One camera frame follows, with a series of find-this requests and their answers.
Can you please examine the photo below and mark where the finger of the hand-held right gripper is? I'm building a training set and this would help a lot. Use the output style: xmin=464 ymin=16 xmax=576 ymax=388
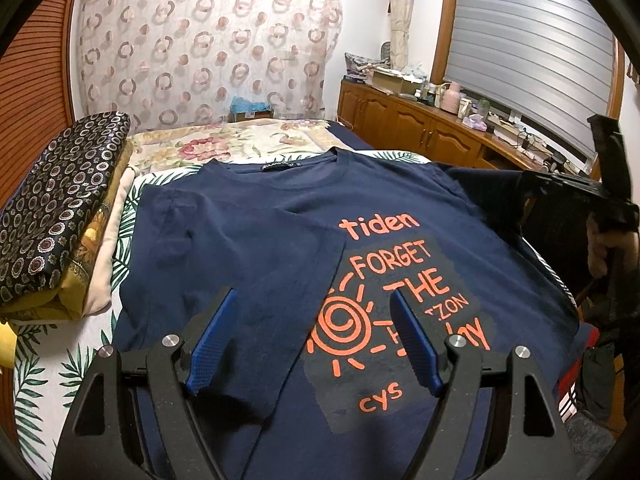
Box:
xmin=520 ymin=170 xmax=606 ymax=202
xmin=587 ymin=114 xmax=627 ymax=198

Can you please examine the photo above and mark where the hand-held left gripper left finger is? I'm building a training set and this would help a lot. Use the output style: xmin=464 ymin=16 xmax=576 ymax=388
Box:
xmin=55 ymin=287 xmax=239 ymax=480

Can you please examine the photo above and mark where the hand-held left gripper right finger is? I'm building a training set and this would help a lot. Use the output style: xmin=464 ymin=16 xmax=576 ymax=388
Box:
xmin=389 ymin=290 xmax=576 ymax=480

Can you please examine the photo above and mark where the navy T-shirt with orange print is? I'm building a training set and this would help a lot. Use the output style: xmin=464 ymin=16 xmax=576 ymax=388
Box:
xmin=112 ymin=145 xmax=596 ymax=480

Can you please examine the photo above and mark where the person's right hand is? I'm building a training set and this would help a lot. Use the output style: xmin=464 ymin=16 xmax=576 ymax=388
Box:
xmin=586 ymin=215 xmax=617 ymax=281

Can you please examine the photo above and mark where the cream folded blanket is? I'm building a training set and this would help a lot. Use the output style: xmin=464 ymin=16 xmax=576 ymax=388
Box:
xmin=80 ymin=167 xmax=139 ymax=317

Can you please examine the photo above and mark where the grey window blind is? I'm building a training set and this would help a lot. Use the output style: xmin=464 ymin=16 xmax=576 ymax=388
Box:
xmin=442 ymin=0 xmax=618 ymax=161

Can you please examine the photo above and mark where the palm leaf print bed sheet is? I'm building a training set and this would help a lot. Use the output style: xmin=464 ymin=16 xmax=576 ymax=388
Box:
xmin=10 ymin=149 xmax=436 ymax=480

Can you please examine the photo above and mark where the wooden cabinet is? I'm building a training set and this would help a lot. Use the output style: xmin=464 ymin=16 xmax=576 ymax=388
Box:
xmin=337 ymin=80 xmax=551 ymax=171

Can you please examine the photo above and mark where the floral bedspread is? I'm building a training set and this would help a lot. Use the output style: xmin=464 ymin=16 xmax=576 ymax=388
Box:
xmin=127 ymin=117 xmax=351 ymax=177

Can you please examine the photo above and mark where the navy blue blanket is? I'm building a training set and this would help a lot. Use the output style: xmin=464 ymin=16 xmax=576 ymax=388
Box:
xmin=327 ymin=122 xmax=377 ymax=152

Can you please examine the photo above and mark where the dark circle-patterned folded blanket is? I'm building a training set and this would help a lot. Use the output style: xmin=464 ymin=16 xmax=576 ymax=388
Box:
xmin=0 ymin=112 xmax=133 ymax=311

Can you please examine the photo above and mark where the patterned bag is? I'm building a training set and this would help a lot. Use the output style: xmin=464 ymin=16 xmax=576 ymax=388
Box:
xmin=345 ymin=52 xmax=392 ymax=81

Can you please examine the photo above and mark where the beige window curtain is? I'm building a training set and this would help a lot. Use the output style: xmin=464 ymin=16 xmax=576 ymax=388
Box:
xmin=387 ymin=0 xmax=451 ymax=68

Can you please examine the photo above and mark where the cardboard box with blue bag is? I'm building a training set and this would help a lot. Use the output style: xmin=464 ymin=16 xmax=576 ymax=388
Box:
xmin=230 ymin=94 xmax=274 ymax=117

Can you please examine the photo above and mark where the wooden louvered door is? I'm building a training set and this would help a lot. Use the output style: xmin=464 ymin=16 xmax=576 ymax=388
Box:
xmin=0 ymin=0 xmax=83 ymax=211

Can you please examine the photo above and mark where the ring-patterned sheer curtain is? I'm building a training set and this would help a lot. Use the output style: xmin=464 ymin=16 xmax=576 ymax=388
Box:
xmin=75 ymin=0 xmax=346 ymax=133

